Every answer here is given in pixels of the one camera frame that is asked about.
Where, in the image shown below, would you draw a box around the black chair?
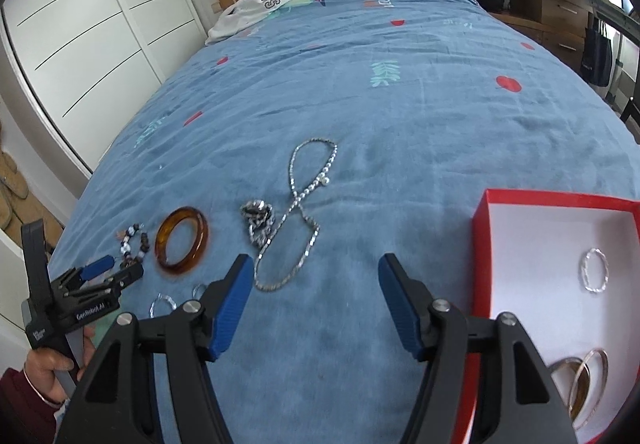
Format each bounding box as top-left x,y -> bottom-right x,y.
619,96 -> 640,145

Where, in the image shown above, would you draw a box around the wooden drawer cabinet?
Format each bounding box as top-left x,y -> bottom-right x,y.
492,0 -> 597,70

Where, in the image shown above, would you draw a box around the small twisted silver hoop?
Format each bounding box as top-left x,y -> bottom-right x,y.
150,293 -> 179,321

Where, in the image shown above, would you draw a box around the dark olive bangle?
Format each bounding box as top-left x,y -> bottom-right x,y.
566,349 -> 610,431

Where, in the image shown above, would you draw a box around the dark silver crumpled pendant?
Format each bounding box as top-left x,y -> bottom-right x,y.
239,198 -> 276,251

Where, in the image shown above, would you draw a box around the amber resin bangle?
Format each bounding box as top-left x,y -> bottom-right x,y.
154,206 -> 209,275

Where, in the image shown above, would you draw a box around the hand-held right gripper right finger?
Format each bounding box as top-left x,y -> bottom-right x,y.
378,253 -> 581,444

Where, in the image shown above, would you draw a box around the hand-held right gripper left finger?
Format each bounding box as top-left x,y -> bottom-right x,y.
52,254 -> 255,444

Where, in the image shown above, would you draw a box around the red cardboard box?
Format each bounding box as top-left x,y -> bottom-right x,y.
469,189 -> 640,444

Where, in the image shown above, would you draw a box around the large twisted silver hoop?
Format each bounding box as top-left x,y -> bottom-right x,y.
579,248 -> 610,294

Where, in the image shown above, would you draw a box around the white garment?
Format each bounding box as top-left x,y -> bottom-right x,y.
204,0 -> 311,46

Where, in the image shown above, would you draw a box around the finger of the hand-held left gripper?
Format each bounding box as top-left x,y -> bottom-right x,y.
80,257 -> 115,281
75,264 -> 145,301

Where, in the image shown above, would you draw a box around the person's left forearm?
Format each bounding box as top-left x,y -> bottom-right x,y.
0,366 -> 63,444

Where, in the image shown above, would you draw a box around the person's left hand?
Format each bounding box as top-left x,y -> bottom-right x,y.
25,324 -> 97,406

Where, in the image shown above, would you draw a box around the beaded bracelet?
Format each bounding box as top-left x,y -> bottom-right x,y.
117,223 -> 151,271

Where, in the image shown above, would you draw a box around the beige slippers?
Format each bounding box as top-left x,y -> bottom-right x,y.
0,150 -> 32,231

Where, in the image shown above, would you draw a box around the silver chain necklace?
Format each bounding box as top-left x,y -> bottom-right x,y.
253,138 -> 339,293

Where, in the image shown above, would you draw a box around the thin silver wrist bangle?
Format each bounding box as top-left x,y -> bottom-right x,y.
24,368 -> 68,409

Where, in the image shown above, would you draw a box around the white wardrobe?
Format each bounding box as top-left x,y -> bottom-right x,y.
0,0 -> 208,175

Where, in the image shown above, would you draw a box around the grey metal bangle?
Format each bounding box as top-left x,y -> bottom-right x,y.
547,357 -> 594,407

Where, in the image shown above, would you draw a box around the dark hanging bag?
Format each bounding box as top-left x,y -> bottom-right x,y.
579,20 -> 614,87

